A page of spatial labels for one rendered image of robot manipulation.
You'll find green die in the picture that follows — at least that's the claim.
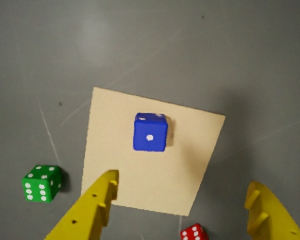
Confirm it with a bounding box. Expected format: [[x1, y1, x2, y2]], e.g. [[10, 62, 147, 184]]
[[22, 165, 62, 203]]

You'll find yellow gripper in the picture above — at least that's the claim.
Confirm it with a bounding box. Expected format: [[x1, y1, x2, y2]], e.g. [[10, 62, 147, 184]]
[[44, 169, 300, 240]]

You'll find blue die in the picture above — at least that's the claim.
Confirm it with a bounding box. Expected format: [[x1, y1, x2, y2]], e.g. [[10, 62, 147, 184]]
[[133, 112, 168, 152]]

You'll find beige flat mat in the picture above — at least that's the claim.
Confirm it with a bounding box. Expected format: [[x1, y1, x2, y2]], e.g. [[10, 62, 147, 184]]
[[81, 87, 226, 216]]

